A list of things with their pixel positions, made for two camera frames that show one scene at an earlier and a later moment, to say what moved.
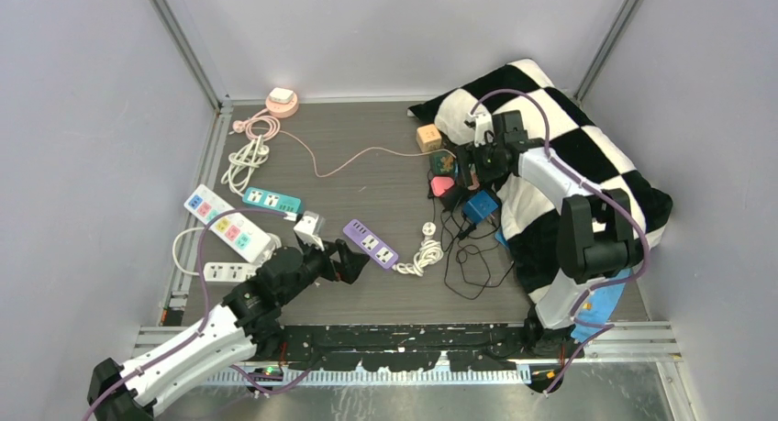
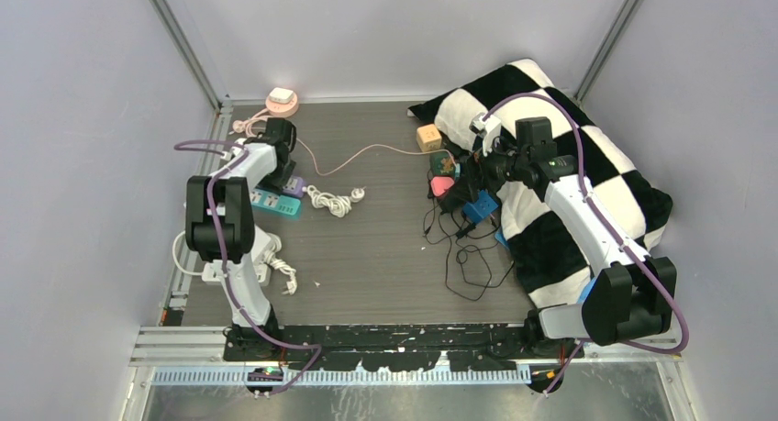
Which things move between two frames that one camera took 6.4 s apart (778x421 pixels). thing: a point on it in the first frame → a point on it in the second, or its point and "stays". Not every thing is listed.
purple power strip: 371,244 → 294,185
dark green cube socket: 442,163 stays
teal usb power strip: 271,200 stays
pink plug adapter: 439,184 stays
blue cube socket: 479,206 stays
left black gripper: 350,265 → 276,185
